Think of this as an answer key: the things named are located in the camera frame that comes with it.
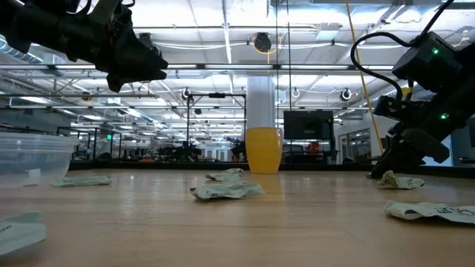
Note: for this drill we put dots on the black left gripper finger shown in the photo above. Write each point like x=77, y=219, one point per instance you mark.
x=130, y=79
x=144, y=61

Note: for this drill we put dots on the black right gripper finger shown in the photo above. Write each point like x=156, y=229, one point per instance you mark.
x=386, y=163
x=410, y=163

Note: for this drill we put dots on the green white sweetener packet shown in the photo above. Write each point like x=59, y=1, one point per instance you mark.
x=20, y=233
x=81, y=181
x=227, y=191
x=401, y=182
x=430, y=212
x=225, y=175

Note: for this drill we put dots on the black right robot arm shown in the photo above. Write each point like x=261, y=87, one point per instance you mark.
x=434, y=66

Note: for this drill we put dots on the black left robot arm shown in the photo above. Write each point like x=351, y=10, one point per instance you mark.
x=33, y=26

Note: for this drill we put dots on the black monitor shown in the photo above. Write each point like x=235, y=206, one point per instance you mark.
x=308, y=125

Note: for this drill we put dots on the yellow cup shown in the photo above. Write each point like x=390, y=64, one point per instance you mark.
x=263, y=150

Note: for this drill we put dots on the clear plastic container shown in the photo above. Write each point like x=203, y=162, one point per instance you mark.
x=33, y=155

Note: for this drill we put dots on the white pillar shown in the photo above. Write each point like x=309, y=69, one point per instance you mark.
x=261, y=102

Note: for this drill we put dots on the black metal frame stand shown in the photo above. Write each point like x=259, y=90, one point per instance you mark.
x=216, y=95

